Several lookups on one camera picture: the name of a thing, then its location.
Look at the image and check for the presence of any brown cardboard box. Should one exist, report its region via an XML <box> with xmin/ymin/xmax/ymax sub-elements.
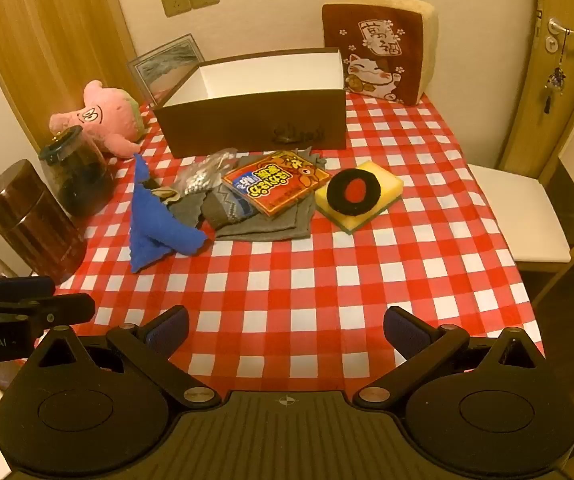
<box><xmin>153</xmin><ymin>47</ymin><xmax>348</xmax><ymax>159</ymax></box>

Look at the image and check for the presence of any wooden door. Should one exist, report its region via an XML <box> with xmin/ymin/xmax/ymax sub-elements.
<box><xmin>497</xmin><ymin>0</ymin><xmax>574</xmax><ymax>186</ymax></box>

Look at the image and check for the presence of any white chair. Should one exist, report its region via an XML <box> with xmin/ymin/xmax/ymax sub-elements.
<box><xmin>467</xmin><ymin>74</ymin><xmax>574</xmax><ymax>263</ymax></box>

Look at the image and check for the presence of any grey patterned sock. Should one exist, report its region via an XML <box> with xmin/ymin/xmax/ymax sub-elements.
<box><xmin>201</xmin><ymin>182</ymin><xmax>263</xmax><ymax>231</ymax></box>

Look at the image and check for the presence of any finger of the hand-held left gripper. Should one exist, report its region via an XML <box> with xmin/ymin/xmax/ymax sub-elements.
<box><xmin>0</xmin><ymin>274</ymin><xmax>56</xmax><ymax>302</ymax></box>
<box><xmin>0</xmin><ymin>293</ymin><xmax>96</xmax><ymax>332</ymax></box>

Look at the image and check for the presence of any glass jar with dark lid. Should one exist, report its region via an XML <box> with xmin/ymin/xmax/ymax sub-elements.
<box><xmin>38</xmin><ymin>126</ymin><xmax>115</xmax><ymax>218</ymax></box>

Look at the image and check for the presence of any red printed packet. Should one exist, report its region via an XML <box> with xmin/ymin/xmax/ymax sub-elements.
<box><xmin>222</xmin><ymin>150</ymin><xmax>332</xmax><ymax>218</ymax></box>

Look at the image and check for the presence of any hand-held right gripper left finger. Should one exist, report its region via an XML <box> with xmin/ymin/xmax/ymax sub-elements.
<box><xmin>27</xmin><ymin>305</ymin><xmax>223</xmax><ymax>409</ymax></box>

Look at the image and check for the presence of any brown wooden canister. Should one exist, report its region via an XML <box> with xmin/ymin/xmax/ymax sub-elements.
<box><xmin>0</xmin><ymin>159</ymin><xmax>88</xmax><ymax>285</ymax></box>

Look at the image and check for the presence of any cat print cushion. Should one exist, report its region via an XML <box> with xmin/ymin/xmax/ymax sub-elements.
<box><xmin>322</xmin><ymin>0</ymin><xmax>439</xmax><ymax>106</ymax></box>

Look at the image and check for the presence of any wooden panel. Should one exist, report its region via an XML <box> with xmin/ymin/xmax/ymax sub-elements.
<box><xmin>0</xmin><ymin>0</ymin><xmax>138</xmax><ymax>161</ymax></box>

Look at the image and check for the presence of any blue cloth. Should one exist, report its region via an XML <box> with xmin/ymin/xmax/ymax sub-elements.
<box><xmin>128</xmin><ymin>152</ymin><xmax>213</xmax><ymax>274</ymax></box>

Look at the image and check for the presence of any red white checkered tablecloth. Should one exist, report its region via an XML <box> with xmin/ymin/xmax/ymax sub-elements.
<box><xmin>34</xmin><ymin>92</ymin><xmax>548</xmax><ymax>396</ymax></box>

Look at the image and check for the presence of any yellow sponge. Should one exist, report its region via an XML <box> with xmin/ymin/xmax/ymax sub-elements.
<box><xmin>314</xmin><ymin>161</ymin><xmax>404</xmax><ymax>234</ymax></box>

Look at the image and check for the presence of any picture frame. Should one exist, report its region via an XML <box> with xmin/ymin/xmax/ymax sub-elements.
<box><xmin>128</xmin><ymin>33</ymin><xmax>203</xmax><ymax>106</ymax></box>

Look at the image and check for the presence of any pink plush toy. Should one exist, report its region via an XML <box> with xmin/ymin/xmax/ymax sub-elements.
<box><xmin>49</xmin><ymin>80</ymin><xmax>145</xmax><ymax>159</ymax></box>

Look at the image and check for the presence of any black red round felt pad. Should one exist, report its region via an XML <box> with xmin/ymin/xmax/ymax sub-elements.
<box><xmin>328</xmin><ymin>168</ymin><xmax>382</xmax><ymax>215</ymax></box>

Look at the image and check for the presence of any grey cloth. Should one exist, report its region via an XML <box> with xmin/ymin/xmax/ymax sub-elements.
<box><xmin>214</xmin><ymin>147</ymin><xmax>328</xmax><ymax>241</ymax></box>

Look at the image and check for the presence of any clear plastic bag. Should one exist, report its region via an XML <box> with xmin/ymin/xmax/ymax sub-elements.
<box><xmin>172</xmin><ymin>147</ymin><xmax>240</xmax><ymax>201</ymax></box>

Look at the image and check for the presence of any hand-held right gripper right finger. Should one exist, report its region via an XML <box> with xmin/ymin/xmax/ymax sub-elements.
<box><xmin>353</xmin><ymin>305</ymin><xmax>547</xmax><ymax>409</ymax></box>

